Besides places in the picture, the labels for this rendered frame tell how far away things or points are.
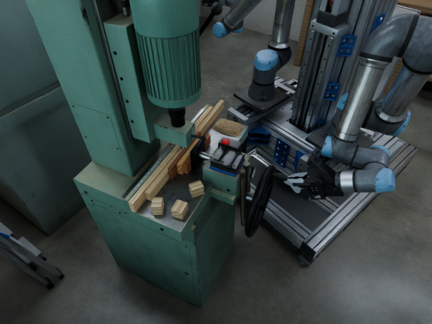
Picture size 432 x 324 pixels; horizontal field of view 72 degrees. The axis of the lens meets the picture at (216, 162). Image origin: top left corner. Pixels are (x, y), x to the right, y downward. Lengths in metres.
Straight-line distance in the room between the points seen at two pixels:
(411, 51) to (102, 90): 0.92
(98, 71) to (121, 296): 1.31
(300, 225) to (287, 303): 0.43
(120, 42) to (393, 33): 0.77
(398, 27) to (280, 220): 1.19
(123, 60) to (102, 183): 0.56
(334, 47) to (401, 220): 1.41
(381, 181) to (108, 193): 0.98
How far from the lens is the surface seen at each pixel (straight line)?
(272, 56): 1.60
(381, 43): 1.05
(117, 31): 0.94
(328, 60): 1.47
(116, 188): 1.28
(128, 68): 0.98
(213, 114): 1.34
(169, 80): 0.89
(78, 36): 1.00
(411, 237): 2.38
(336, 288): 1.99
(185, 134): 1.05
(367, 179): 1.06
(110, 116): 1.10
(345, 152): 1.12
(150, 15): 0.82
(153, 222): 1.04
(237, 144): 1.09
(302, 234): 1.83
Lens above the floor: 1.74
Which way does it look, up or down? 46 degrees down
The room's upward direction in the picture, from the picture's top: straight up
